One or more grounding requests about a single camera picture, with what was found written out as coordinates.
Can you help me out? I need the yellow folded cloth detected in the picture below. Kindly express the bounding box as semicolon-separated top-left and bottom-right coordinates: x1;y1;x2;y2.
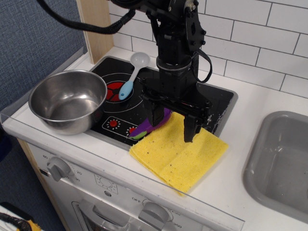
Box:
129;112;229;194

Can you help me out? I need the purple toy eggplant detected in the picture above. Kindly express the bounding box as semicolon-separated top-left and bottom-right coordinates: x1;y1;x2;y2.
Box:
128;108;172;140

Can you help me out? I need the grey oven knob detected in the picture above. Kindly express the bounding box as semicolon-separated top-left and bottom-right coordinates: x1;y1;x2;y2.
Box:
47;157;71;182
138;202;170;231

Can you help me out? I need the black toy stovetop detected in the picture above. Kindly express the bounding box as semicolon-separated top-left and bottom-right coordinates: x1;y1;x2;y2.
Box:
88;56;238;150

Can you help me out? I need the grey sink basin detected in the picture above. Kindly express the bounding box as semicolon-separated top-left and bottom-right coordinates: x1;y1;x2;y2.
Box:
243;111;308;223

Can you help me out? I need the white toy oven front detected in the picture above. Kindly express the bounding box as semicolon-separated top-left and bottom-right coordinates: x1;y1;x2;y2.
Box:
29;145;244;231

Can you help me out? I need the silver metal pot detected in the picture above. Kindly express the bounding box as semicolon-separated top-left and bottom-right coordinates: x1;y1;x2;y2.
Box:
28;70;107;135

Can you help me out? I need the black sleeved cable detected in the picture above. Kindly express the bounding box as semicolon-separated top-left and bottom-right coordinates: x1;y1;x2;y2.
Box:
36;0;137;35

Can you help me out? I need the wooden side post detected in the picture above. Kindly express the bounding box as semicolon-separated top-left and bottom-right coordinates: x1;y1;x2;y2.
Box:
76;0;114;64

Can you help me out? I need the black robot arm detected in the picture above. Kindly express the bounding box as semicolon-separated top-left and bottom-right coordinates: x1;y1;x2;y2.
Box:
113;0;211;142

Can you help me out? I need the grey left oven knob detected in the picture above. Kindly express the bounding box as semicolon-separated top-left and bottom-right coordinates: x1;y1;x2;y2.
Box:
47;157;71;182

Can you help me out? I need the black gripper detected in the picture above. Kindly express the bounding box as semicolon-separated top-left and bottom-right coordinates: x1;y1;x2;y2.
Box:
140;57;211;142

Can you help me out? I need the grey and blue spoon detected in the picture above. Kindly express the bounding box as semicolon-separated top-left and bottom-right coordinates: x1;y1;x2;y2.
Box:
118;52;151;101

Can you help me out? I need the grey right oven knob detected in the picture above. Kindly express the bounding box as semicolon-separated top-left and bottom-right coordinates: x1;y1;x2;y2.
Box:
138;202;170;231

